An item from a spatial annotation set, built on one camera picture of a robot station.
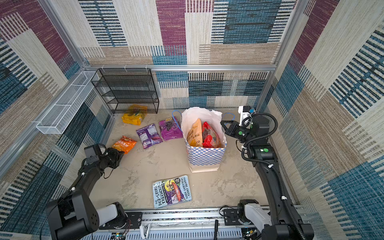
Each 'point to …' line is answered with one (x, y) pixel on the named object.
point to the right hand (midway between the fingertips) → (220, 124)
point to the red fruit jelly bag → (210, 137)
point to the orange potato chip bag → (194, 136)
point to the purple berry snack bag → (149, 136)
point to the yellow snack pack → (135, 115)
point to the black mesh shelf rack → (127, 90)
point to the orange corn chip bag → (125, 144)
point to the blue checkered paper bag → (203, 159)
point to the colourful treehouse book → (171, 191)
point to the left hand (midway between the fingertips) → (123, 148)
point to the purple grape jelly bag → (169, 129)
